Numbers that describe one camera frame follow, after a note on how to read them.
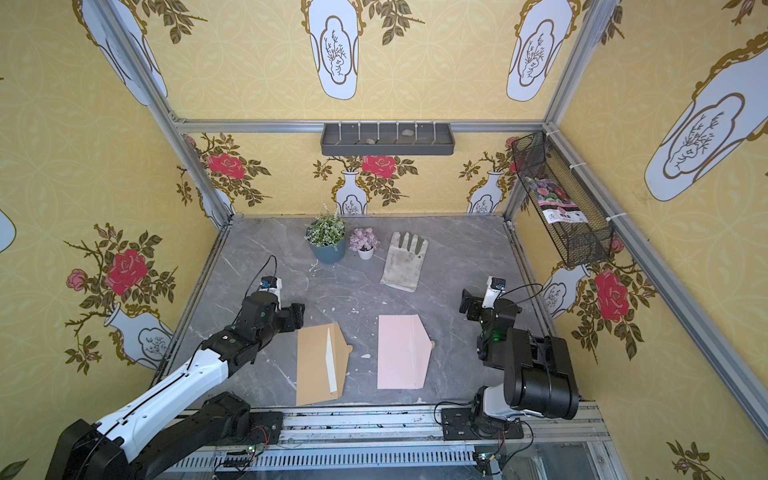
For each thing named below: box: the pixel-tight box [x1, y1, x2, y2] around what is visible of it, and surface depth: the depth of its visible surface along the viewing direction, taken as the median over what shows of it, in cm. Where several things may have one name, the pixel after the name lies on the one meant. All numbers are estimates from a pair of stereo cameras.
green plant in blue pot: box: [304, 214, 346, 264], surface depth 98 cm
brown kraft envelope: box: [296, 322, 354, 406], surface depth 85 cm
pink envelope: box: [377, 314, 432, 389], surface depth 88 cm
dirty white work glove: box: [380, 231, 429, 293], surface depth 108 cm
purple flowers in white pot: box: [349, 227, 380, 261], surface depth 105 cm
